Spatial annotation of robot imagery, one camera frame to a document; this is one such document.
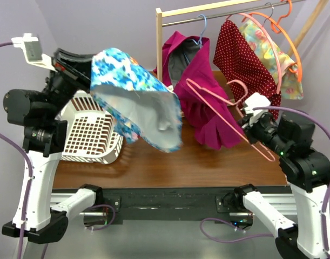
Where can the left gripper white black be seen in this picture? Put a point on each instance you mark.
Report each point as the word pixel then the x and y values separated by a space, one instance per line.
pixel 75 68

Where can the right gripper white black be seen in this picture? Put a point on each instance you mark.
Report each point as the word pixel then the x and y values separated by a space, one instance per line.
pixel 249 121

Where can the red polka dot skirt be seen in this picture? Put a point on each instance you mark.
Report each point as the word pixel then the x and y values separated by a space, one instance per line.
pixel 241 67

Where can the magenta cloth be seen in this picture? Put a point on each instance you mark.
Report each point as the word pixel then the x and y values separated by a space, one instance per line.
pixel 200 95

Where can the blue floral cloth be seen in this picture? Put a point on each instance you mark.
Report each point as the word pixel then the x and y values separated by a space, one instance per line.
pixel 141 105

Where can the blue wire hanger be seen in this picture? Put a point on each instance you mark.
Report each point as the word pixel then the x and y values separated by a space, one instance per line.
pixel 192 46

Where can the pink plastic hanger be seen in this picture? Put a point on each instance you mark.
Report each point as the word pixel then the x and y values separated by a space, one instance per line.
pixel 236 57

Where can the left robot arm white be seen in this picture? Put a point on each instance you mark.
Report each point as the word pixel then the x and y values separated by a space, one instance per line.
pixel 43 142

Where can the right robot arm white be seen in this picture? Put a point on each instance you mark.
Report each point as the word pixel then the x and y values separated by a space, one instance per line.
pixel 307 172

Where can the white laundry basket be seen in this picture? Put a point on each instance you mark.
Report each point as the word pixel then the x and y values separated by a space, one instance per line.
pixel 90 135

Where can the wooden clothes rack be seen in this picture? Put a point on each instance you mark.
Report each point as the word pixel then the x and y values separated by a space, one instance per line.
pixel 297 19

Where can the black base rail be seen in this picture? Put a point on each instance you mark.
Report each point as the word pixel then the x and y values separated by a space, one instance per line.
pixel 172 204

